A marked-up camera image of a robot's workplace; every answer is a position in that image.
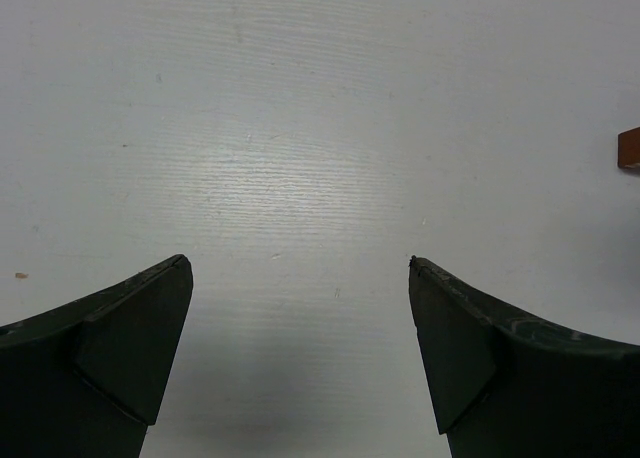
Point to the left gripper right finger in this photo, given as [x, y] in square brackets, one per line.
[506, 383]

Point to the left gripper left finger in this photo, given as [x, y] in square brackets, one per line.
[87, 379]

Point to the brown notched block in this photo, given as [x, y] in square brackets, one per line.
[628, 149]

